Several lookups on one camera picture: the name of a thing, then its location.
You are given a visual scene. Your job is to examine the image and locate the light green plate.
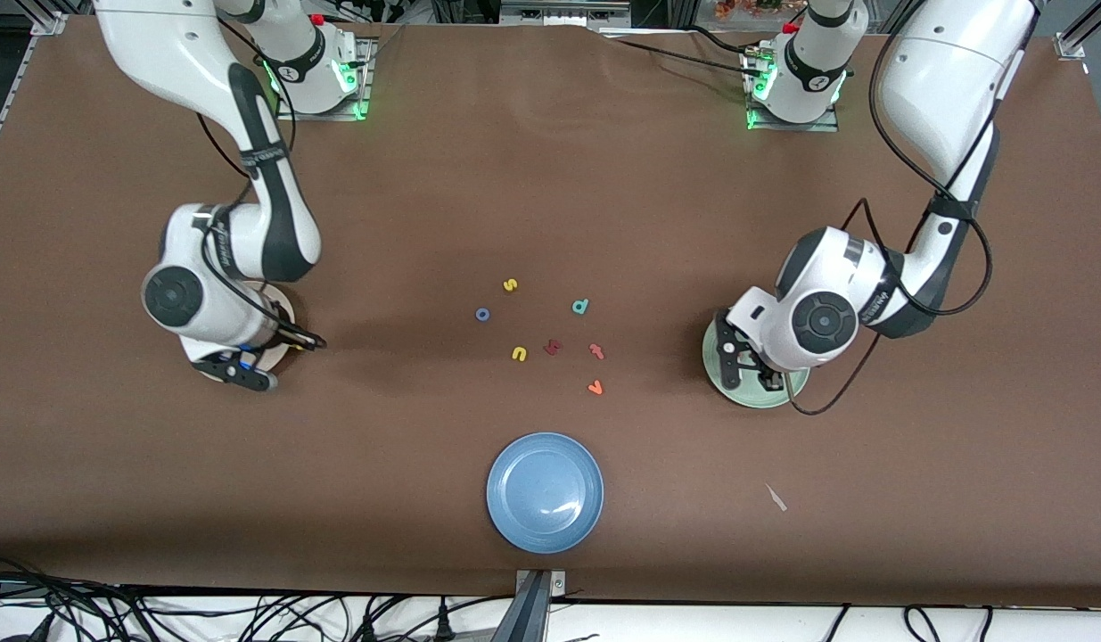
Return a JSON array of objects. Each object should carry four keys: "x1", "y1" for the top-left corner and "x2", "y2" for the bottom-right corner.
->
[{"x1": 701, "y1": 312, "x2": 812, "y2": 410}]

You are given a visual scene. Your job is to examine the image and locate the beige brown plate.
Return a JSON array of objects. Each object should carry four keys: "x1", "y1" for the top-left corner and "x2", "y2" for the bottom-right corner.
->
[{"x1": 198, "y1": 282, "x2": 298, "y2": 384}]

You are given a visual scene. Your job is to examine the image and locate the brown paper table cover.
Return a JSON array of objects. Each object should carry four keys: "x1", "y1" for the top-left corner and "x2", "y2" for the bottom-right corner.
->
[{"x1": 0, "y1": 16, "x2": 1101, "y2": 609}]

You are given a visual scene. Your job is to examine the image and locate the blue plate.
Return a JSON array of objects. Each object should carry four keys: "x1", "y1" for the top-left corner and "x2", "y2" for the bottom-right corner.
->
[{"x1": 485, "y1": 432, "x2": 605, "y2": 556}]

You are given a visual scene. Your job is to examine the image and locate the orange flowers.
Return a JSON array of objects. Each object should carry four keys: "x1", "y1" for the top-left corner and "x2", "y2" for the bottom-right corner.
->
[{"x1": 715, "y1": 0, "x2": 787, "y2": 21}]

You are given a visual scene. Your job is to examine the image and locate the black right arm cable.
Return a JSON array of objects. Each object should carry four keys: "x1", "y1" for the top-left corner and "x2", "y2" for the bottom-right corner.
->
[{"x1": 198, "y1": 18, "x2": 328, "y2": 349}]

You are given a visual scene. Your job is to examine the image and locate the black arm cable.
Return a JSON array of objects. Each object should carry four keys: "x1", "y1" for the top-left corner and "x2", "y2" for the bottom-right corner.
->
[
  {"x1": 785, "y1": 36, "x2": 994, "y2": 416},
  {"x1": 198, "y1": 18, "x2": 328, "y2": 349}
]

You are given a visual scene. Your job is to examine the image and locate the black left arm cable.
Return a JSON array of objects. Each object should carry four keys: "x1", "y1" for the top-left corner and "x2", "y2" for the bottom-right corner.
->
[{"x1": 785, "y1": 36, "x2": 994, "y2": 416}]

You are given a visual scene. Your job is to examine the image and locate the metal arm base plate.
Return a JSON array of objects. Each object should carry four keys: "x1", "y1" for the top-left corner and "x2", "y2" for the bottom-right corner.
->
[
  {"x1": 275, "y1": 37, "x2": 374, "y2": 121},
  {"x1": 744, "y1": 49, "x2": 841, "y2": 133}
]

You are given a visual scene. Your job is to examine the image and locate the silver mount bracket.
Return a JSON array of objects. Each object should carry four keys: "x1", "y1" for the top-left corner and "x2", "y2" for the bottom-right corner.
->
[{"x1": 514, "y1": 569, "x2": 569, "y2": 598}]

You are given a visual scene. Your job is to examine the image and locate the black base cable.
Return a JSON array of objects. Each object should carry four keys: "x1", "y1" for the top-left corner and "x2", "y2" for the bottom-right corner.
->
[
  {"x1": 684, "y1": 25, "x2": 765, "y2": 65},
  {"x1": 599, "y1": 34, "x2": 765, "y2": 77}
]

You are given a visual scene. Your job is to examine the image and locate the dark aluminium mount post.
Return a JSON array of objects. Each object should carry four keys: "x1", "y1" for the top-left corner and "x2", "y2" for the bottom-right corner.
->
[{"x1": 499, "y1": 571, "x2": 553, "y2": 642}]

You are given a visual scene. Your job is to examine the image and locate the aluminium table frame rail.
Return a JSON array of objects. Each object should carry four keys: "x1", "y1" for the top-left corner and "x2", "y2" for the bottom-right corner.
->
[
  {"x1": 0, "y1": 9, "x2": 70, "y2": 179},
  {"x1": 1052, "y1": 0, "x2": 1101, "y2": 62}
]

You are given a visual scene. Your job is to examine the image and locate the silver frame bar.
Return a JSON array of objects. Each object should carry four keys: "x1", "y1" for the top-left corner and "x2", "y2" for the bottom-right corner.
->
[{"x1": 499, "y1": 0, "x2": 633, "y2": 29}]

